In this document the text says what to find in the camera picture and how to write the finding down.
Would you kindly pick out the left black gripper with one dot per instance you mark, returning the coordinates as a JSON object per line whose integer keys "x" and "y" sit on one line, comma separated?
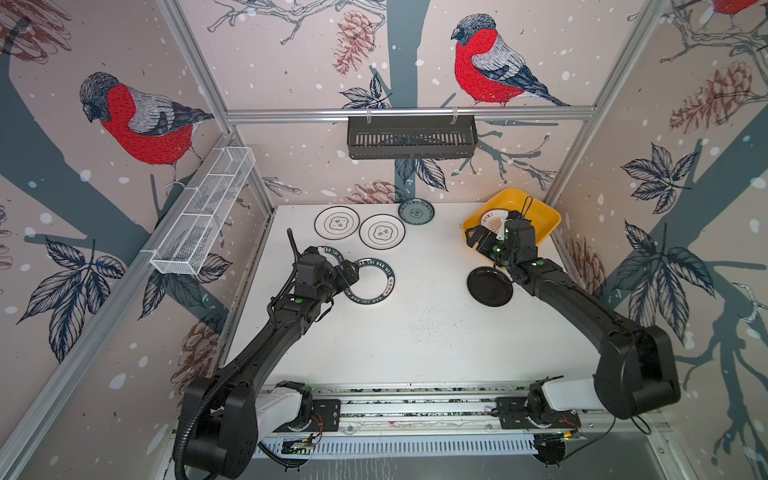
{"x": 351, "y": 275}

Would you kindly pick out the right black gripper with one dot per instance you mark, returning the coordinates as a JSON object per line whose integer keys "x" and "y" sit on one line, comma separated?
{"x": 490, "y": 239}

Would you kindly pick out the green rim plate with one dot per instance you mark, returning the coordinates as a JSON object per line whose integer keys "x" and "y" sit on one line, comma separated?
{"x": 333, "y": 253}
{"x": 378, "y": 282}

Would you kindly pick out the orange sunburst plate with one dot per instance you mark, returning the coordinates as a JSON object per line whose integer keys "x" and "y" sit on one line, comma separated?
{"x": 494, "y": 220}

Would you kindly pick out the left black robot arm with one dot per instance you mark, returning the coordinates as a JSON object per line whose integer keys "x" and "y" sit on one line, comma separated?
{"x": 221, "y": 425}

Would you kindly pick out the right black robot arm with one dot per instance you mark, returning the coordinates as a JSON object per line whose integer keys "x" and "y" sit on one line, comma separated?
{"x": 636, "y": 372}

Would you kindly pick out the yellow plastic bin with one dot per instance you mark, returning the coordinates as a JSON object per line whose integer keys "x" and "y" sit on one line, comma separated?
{"x": 543, "y": 217}

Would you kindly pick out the black round plate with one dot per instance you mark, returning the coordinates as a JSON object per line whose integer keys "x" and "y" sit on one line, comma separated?
{"x": 490, "y": 287}

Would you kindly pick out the white plate black rings far-left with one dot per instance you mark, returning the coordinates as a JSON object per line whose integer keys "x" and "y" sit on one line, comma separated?
{"x": 336, "y": 222}

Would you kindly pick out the small teal patterned plate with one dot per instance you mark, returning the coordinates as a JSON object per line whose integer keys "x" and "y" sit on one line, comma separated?
{"x": 416, "y": 211}

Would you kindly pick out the black hanging wire basket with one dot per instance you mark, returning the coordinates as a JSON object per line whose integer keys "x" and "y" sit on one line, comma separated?
{"x": 411, "y": 137}

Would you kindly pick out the aluminium mounting rail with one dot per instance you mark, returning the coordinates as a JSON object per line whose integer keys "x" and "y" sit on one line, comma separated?
{"x": 450, "y": 410}

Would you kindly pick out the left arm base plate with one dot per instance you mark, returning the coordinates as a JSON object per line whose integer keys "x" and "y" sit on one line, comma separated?
{"x": 325, "y": 417}

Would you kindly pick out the white mesh wall shelf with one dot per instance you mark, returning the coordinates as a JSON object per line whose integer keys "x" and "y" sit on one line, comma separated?
{"x": 189, "y": 241}

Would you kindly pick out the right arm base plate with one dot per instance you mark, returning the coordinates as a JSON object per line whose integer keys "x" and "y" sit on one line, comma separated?
{"x": 519, "y": 413}

